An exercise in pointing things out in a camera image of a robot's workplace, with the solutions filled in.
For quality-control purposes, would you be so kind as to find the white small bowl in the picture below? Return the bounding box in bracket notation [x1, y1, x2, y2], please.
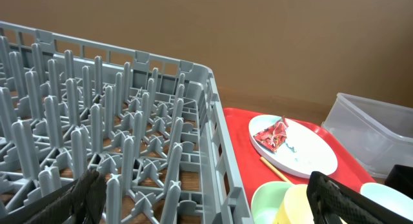
[360, 183, 412, 221]

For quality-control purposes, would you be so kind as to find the wooden chopstick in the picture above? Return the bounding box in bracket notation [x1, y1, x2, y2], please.
[260, 157, 292, 184]

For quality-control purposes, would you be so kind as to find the clear plastic waste bin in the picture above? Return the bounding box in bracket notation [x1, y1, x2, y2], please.
[322, 93, 412, 178]

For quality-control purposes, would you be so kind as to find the grey plastic dishwasher rack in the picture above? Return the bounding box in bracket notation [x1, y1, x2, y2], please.
[1, 22, 252, 223]

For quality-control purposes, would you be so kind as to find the green plastic bowl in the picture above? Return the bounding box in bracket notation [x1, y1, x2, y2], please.
[251, 181, 293, 224]

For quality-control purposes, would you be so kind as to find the red snack wrapper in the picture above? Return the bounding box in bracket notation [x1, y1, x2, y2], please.
[254, 116, 288, 153]

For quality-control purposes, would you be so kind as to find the black waste tray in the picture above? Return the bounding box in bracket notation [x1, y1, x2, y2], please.
[385, 165, 413, 199]

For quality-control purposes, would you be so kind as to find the yellow plastic cup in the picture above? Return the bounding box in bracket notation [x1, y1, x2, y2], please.
[272, 184, 314, 224]

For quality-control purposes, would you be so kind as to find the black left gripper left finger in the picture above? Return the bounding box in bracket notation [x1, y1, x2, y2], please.
[1, 169, 106, 224]

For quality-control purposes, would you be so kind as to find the light blue round plate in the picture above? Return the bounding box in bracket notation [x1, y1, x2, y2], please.
[248, 115, 338, 178]

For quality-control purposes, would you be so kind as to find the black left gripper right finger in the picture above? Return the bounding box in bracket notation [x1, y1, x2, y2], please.
[307, 171, 412, 224]

